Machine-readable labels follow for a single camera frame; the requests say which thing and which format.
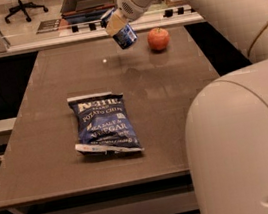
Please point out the red apple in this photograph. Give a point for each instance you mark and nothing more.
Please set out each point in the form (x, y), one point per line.
(158, 39)

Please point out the blue kettle chips bag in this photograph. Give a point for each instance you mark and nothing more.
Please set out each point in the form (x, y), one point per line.
(103, 124)

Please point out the blue pepsi can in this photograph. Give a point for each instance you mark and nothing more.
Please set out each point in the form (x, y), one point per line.
(126, 37)

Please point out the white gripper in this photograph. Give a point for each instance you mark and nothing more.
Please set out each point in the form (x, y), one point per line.
(128, 5)

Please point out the black office chair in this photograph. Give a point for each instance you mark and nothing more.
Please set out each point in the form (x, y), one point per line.
(22, 7)

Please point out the open grey storage tray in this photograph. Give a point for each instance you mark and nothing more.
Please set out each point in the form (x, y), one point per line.
(86, 0)

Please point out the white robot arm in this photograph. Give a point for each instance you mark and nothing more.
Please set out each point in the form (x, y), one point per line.
(227, 123)

